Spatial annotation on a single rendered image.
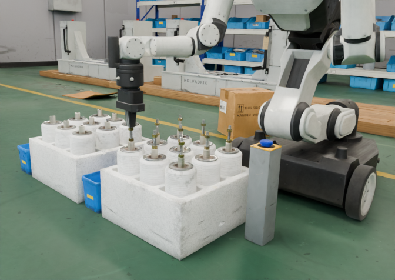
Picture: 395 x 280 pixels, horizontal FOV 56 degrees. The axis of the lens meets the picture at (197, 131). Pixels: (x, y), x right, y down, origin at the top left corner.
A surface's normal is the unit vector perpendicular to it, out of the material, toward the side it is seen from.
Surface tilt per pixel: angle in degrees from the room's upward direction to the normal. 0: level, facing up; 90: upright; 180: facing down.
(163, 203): 90
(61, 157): 90
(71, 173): 90
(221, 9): 81
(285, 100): 50
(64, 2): 90
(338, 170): 46
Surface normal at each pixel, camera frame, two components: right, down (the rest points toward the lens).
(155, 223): -0.66, 0.16
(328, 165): -0.44, -0.56
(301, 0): -0.45, 0.86
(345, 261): 0.03, -0.97
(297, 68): -0.57, -0.28
